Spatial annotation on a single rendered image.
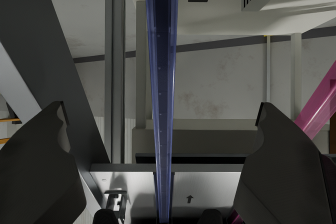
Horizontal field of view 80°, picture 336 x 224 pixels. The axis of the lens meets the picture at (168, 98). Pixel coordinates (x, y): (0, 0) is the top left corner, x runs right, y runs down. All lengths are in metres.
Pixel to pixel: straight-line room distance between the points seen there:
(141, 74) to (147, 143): 0.20
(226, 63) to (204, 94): 0.59
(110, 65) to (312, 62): 2.95
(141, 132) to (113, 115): 0.14
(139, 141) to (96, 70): 4.05
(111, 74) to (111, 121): 0.11
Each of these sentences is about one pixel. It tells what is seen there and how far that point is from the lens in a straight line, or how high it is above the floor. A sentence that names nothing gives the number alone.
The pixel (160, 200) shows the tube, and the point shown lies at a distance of 0.27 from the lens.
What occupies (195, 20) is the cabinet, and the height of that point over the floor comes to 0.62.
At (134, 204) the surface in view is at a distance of 0.32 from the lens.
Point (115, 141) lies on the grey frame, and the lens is 0.49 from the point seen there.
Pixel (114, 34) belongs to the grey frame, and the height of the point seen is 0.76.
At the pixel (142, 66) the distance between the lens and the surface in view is 0.61.
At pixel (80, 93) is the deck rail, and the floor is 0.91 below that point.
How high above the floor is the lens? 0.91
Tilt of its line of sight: level
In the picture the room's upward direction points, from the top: 180 degrees counter-clockwise
